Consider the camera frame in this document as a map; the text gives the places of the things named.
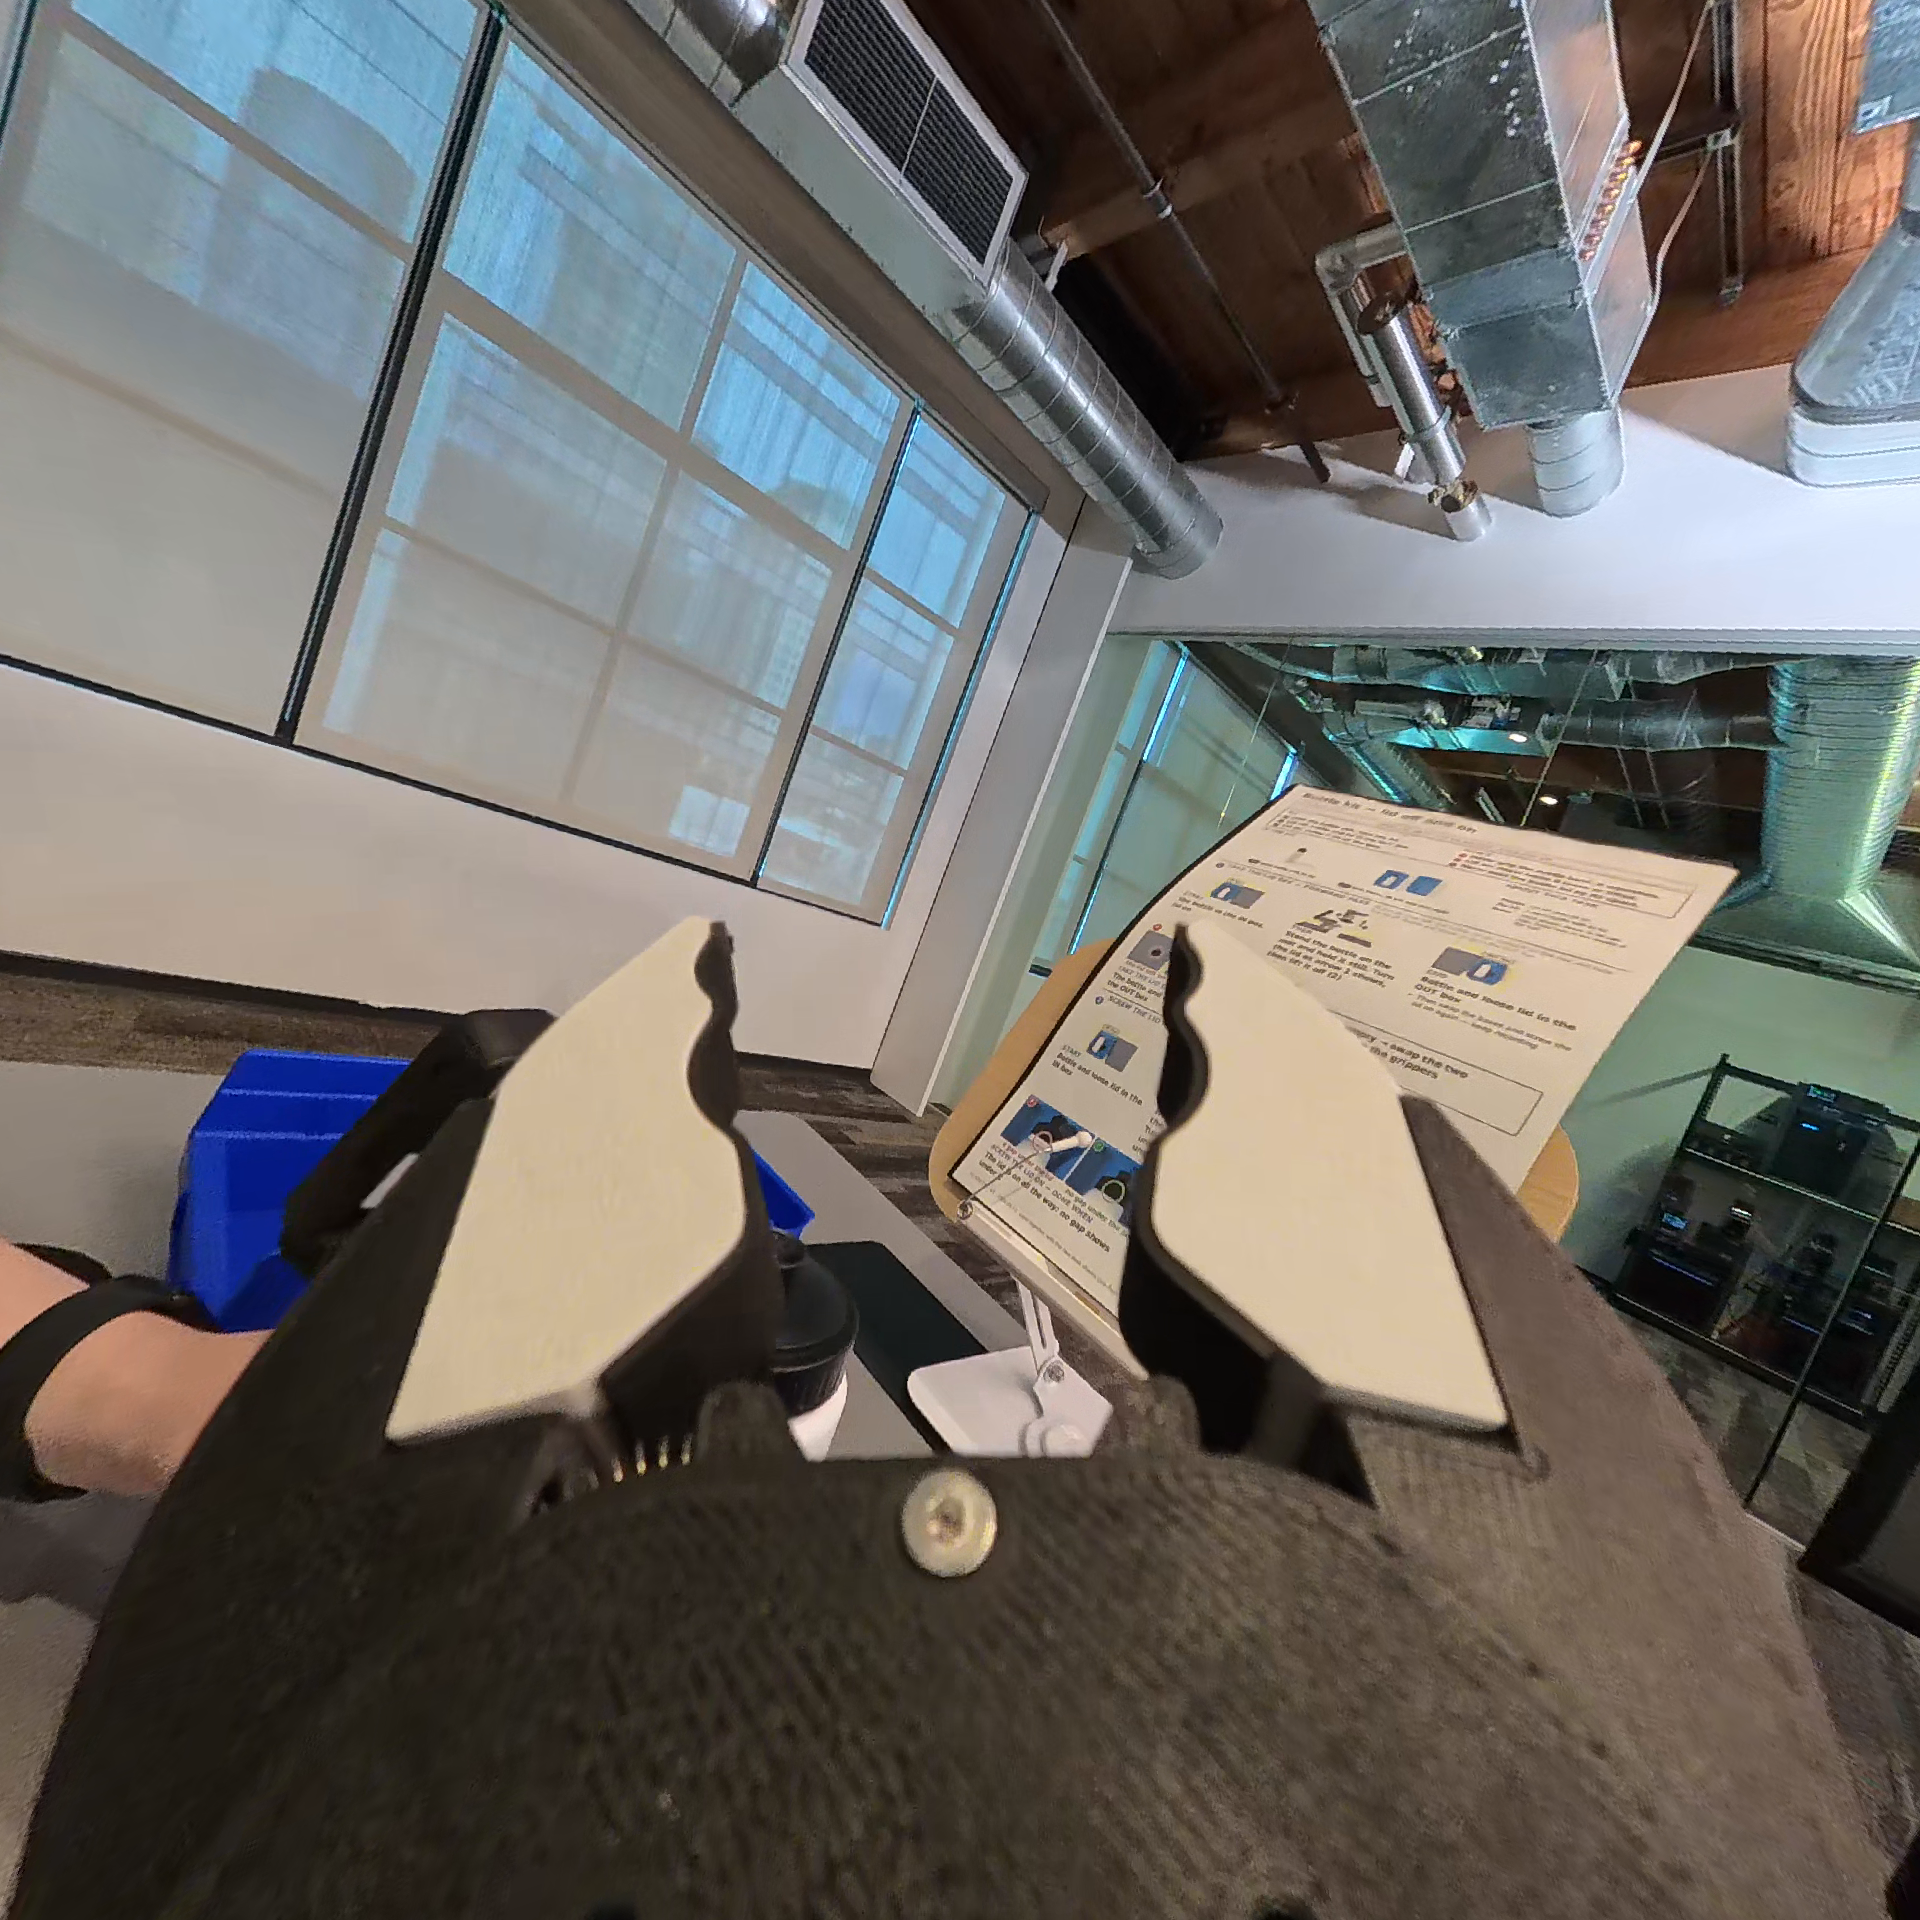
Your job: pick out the black bottle lid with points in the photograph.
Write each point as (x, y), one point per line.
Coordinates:
(810, 1306)

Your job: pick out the white air vent grille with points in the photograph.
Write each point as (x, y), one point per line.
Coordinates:
(916, 119)

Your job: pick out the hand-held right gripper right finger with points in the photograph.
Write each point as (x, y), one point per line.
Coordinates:
(1306, 1214)

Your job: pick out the rectangular sheet metal duct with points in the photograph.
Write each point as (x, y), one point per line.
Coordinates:
(1485, 182)

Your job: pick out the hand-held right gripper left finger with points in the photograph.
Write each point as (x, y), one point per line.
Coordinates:
(587, 1200)

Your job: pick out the grey tapered duct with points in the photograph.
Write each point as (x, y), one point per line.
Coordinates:
(1868, 376)

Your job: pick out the silver spiral air duct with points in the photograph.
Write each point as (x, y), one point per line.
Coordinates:
(1079, 421)

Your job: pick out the blue plastic storage bin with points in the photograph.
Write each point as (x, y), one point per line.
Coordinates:
(241, 1171)

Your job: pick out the large silver spiral duct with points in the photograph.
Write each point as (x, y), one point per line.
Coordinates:
(1830, 797)

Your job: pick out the white plastic bottle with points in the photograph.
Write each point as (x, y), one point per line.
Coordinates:
(819, 1425)

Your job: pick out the black desk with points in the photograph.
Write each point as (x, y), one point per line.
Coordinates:
(1875, 1529)

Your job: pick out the insulated silver pipe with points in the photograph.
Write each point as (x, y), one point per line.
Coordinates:
(1419, 390)

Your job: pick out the person's left hand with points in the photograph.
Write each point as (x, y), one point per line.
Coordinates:
(150, 1411)

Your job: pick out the black rectangular table pad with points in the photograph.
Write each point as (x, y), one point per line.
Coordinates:
(916, 1320)

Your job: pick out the printed instruction sheet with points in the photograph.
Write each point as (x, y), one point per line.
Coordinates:
(1500, 961)

